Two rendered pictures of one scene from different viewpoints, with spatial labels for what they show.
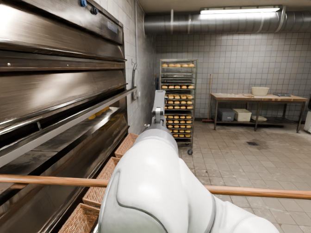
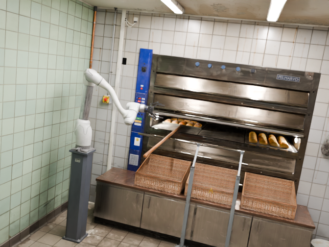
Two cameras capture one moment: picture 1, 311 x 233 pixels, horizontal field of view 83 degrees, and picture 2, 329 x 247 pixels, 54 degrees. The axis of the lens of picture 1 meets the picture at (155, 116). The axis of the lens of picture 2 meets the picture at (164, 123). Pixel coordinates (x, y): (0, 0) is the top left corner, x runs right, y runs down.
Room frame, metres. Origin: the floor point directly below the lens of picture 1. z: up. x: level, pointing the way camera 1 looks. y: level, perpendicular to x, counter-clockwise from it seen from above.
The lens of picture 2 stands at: (1.01, -3.43, 1.94)
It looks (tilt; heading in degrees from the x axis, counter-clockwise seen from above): 10 degrees down; 97
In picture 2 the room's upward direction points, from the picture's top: 7 degrees clockwise
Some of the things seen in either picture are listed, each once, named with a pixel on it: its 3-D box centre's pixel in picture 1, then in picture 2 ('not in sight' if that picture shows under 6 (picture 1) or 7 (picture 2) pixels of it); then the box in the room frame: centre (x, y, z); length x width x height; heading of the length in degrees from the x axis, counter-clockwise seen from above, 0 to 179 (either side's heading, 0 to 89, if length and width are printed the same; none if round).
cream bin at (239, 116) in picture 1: (241, 114); not in sight; (4.85, -2.43, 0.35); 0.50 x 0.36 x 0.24; 175
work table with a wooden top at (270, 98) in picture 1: (251, 111); not in sight; (4.82, -2.71, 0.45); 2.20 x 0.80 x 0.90; 84
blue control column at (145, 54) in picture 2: not in sight; (157, 124); (0.26, 1.51, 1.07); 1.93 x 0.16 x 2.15; 84
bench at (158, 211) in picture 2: not in sight; (197, 215); (1.06, 0.19, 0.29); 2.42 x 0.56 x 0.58; 174
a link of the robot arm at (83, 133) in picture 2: not in sight; (83, 134); (-0.23, -0.27, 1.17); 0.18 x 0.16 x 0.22; 119
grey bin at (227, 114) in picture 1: (226, 114); not in sight; (4.90, -2.01, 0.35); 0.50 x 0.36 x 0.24; 174
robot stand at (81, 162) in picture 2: not in sight; (79, 194); (-0.23, -0.28, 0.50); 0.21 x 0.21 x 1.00; 84
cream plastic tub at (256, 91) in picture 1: (259, 91); not in sight; (4.89, -2.87, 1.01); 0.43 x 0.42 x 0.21; 84
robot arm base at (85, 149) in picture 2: not in sight; (82, 147); (-0.23, -0.30, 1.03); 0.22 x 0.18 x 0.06; 84
